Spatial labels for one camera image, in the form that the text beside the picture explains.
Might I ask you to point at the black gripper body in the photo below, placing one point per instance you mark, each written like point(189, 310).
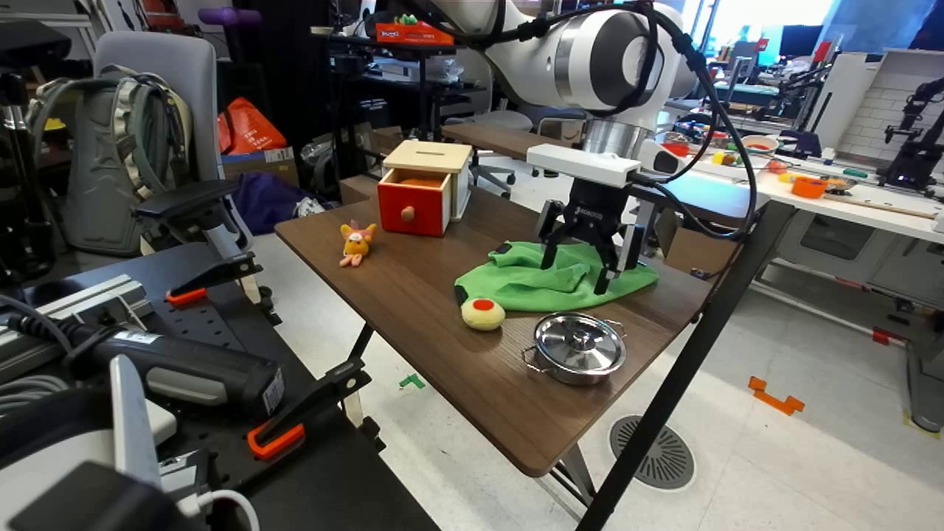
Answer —
point(596, 207)

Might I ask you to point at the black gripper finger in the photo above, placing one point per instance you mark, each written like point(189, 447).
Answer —
point(613, 260)
point(549, 238)

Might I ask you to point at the green microfibre towel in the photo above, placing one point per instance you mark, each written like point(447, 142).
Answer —
point(521, 284)

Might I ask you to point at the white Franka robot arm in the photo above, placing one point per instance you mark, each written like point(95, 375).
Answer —
point(591, 59)

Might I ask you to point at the small black robot arm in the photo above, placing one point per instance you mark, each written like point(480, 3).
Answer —
point(911, 136)

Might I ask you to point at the silver metal pot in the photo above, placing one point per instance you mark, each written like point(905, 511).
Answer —
point(576, 350)

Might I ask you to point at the yellow plush ball red dot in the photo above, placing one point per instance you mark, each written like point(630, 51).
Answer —
point(483, 315)

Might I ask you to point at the black slanted stand pole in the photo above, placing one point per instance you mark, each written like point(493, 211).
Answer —
point(688, 343)

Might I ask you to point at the wooden drawer with red front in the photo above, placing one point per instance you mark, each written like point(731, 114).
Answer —
point(414, 207)

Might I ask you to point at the cream wooden box with slot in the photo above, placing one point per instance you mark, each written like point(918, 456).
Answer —
point(433, 155)

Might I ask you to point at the orange plush bunny toy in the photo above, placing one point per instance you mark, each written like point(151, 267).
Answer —
point(355, 244)

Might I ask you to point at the round floor drain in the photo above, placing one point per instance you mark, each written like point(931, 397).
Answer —
point(652, 456)

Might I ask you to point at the green floor tape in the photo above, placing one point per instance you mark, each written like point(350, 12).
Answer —
point(414, 382)

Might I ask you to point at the orange plastic container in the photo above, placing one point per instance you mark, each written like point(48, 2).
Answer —
point(810, 186)

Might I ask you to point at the long work desk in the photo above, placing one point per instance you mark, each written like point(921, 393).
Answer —
point(866, 203)

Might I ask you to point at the blue cloth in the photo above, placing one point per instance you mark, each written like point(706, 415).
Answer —
point(266, 203)

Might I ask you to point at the white display panels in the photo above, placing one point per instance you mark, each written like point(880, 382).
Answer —
point(887, 99)

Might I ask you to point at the orange bag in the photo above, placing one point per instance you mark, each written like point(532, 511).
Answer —
point(253, 129)

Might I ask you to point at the black handheld device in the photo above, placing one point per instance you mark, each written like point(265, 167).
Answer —
point(197, 372)

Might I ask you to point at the grey high-back chair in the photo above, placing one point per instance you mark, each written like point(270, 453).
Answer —
point(188, 89)

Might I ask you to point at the grey backpack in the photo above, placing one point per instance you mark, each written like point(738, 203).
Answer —
point(108, 167)

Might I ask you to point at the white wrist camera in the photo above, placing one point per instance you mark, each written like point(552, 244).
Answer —
point(580, 164)

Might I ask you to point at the orange plastic floor bracket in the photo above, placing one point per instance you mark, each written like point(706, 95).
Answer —
point(776, 399)

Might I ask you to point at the aluminium extrusion rail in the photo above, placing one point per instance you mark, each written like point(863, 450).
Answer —
point(79, 304)

